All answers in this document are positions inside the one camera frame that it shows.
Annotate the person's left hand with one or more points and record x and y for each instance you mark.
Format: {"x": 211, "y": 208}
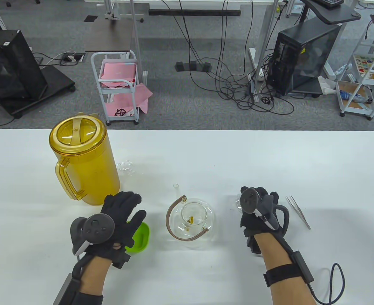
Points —
{"x": 123, "y": 206}

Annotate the person's right hand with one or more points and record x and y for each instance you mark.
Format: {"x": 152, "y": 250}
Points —
{"x": 250, "y": 227}

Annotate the glass lid with brown knob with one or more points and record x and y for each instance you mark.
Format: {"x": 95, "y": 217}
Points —
{"x": 236, "y": 203}

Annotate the green plastic bowl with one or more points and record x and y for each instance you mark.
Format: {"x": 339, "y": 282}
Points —
{"x": 140, "y": 238}

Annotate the metal tweezers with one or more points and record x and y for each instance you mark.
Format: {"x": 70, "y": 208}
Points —
{"x": 299, "y": 213}

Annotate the clear glass infuser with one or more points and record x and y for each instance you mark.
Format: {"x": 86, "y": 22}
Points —
{"x": 199, "y": 209}

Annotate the yellow plastic pitcher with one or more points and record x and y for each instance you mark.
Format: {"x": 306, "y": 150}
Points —
{"x": 88, "y": 165}

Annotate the dried yellow chrysanthemum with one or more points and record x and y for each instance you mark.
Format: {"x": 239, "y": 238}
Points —
{"x": 190, "y": 220}

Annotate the person's left forearm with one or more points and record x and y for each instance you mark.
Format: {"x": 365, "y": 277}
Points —
{"x": 93, "y": 273}

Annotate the person's right forearm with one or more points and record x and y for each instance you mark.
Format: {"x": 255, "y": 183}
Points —
{"x": 269, "y": 254}

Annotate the black right hand controller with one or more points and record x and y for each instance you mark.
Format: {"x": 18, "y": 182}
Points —
{"x": 248, "y": 200}

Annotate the black hand controller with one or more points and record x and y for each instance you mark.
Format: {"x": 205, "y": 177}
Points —
{"x": 248, "y": 200}
{"x": 98, "y": 228}

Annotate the black left hand controller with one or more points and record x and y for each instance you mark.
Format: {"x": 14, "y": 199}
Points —
{"x": 98, "y": 228}

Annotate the clear plastic wrap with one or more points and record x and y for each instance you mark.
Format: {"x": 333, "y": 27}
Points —
{"x": 126, "y": 166}

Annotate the white rolling cart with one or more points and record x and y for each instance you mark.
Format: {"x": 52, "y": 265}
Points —
{"x": 123, "y": 120}

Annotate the pink plastic sheet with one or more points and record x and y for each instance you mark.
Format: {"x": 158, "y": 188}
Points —
{"x": 142, "y": 92}

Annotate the pink paper stack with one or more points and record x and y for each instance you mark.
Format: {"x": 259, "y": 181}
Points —
{"x": 117, "y": 71}

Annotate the black rolling platform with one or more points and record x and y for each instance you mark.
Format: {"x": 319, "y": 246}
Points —
{"x": 56, "y": 79}

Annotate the floor socket box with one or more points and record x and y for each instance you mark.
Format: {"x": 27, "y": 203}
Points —
{"x": 74, "y": 57}

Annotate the black power strip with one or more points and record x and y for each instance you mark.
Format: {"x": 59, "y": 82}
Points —
{"x": 193, "y": 66}

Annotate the white plastic bags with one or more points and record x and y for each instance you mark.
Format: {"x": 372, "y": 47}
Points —
{"x": 326, "y": 85}

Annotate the blue packet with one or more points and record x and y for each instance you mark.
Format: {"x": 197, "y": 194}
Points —
{"x": 352, "y": 96}

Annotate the dark brown board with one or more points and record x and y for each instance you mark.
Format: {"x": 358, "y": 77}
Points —
{"x": 110, "y": 38}

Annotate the brown cardboard sheet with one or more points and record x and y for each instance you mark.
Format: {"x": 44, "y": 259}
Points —
{"x": 361, "y": 90}

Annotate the black computer tower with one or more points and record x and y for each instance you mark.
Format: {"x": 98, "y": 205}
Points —
{"x": 307, "y": 47}

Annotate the colourful puzzle board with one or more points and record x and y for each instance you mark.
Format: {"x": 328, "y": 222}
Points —
{"x": 369, "y": 63}

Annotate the black side desk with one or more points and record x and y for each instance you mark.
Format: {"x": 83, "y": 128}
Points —
{"x": 333, "y": 14}

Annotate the black keyboard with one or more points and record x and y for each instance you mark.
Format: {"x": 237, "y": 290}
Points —
{"x": 331, "y": 2}

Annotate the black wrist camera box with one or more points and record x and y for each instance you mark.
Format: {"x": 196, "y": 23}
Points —
{"x": 64, "y": 290}
{"x": 302, "y": 267}

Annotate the white desk frame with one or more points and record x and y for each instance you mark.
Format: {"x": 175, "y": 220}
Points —
{"x": 267, "y": 38}

